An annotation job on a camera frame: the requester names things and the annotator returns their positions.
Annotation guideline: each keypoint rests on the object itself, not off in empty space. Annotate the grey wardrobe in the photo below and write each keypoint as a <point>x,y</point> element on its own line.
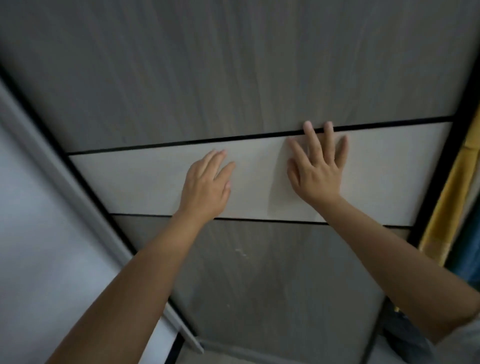
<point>75,187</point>

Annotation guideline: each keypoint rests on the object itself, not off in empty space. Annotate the blue hanging garment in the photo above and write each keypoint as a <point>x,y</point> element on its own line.
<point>468,258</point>

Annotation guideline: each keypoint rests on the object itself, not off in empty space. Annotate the grey sliding wardrobe door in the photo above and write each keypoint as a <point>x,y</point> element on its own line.
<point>225,67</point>

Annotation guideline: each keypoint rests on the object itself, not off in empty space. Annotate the person's left forearm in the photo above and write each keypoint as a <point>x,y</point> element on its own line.
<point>127,300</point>

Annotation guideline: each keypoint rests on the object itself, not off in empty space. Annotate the person's left hand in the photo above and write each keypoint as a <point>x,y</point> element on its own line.
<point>204,187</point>

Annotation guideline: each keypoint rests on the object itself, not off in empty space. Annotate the person's right forearm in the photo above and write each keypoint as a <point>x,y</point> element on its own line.
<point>405,262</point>

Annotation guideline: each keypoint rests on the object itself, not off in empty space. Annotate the person's right hand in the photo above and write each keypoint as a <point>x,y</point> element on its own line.
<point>318,172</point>

